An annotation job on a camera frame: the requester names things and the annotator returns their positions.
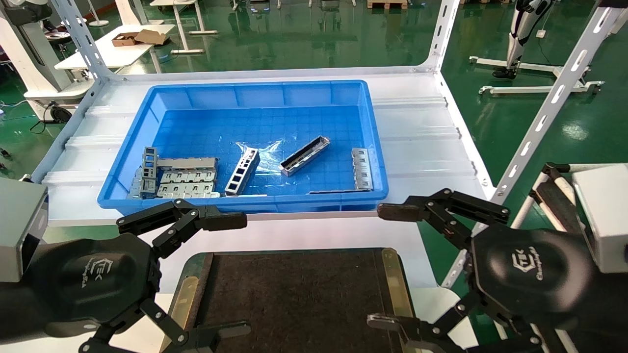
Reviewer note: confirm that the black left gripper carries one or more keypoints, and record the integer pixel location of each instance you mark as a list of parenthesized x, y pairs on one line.
[(83, 279)]

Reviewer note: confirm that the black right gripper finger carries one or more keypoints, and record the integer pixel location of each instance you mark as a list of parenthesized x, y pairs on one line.
[(397, 211)]

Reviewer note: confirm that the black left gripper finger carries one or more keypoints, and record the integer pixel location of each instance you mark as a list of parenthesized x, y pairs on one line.
[(216, 338), (216, 221)]

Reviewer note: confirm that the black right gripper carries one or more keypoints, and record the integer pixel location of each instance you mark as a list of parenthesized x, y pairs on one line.
[(530, 274)]

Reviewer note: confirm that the long silver metal channel part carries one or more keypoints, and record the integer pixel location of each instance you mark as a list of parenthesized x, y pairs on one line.
[(304, 156)]

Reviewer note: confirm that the dark grey slotted metal part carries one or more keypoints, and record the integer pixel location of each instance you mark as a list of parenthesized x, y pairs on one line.
[(148, 187)]

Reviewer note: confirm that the slotted ladder-shaped metal part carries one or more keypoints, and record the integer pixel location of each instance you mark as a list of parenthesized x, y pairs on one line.
[(249, 153)]

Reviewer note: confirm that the black container tray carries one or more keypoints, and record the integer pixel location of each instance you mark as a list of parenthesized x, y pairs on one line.
[(294, 294)]

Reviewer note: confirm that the silver slotted metal plate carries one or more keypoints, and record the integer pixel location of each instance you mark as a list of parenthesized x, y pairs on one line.
[(196, 195), (189, 176), (186, 188)]

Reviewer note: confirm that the brass strip on tray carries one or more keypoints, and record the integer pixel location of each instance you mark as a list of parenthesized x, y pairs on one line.
[(181, 299), (395, 279)]

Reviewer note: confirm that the thin flat metal strip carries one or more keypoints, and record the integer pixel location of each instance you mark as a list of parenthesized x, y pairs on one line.
[(338, 191)]

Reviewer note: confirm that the clear plastic film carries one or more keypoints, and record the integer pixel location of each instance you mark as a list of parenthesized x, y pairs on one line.
[(270, 152)]

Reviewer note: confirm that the blue plastic bin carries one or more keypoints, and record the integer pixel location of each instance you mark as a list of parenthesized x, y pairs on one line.
[(314, 93)]

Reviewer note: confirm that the white and black folding stand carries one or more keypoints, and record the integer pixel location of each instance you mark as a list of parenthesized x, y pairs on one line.
[(552, 201)]

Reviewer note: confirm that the white metal shelf rack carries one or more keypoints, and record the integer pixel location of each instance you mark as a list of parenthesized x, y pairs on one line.
[(274, 74)]

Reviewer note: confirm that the white table with T-legs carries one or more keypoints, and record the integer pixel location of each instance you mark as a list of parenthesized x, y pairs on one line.
[(189, 51)]

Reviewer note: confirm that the open cardboard box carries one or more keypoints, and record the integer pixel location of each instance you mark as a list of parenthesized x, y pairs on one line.
[(149, 37)]

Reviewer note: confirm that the white work table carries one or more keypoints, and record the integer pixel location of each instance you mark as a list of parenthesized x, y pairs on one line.
[(113, 54)]

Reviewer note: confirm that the white humanoid robot legs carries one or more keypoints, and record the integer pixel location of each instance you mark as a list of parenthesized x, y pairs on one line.
[(515, 44)]

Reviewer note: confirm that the wooden pallet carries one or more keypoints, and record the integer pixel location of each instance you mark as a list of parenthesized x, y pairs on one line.
[(387, 4)]

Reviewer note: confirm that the white machine with black wheel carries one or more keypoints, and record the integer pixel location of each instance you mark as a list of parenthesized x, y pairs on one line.
[(24, 59)]

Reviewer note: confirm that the silver slotted metal bracket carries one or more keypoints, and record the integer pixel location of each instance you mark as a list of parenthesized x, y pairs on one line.
[(363, 169)]

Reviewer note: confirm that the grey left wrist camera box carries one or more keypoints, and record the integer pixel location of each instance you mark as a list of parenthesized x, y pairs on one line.
[(19, 230)]

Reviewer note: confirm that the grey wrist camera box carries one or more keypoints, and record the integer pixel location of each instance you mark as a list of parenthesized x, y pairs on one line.
[(606, 215), (19, 230)]

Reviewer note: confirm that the white wheeled stand frame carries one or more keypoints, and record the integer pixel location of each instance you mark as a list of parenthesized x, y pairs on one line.
[(530, 89)]

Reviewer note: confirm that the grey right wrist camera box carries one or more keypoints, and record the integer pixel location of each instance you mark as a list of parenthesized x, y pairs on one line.
[(606, 215)]

